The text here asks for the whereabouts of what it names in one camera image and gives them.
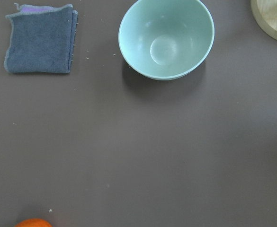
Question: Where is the grey folded cloth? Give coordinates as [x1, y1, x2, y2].
[4, 4, 78, 73]

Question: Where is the wooden cup tree stand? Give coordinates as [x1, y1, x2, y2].
[250, 0, 277, 40]

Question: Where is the orange tangerine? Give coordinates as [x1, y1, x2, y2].
[15, 218, 52, 227]

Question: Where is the mint green bowl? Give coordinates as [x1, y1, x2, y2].
[118, 0, 215, 80]

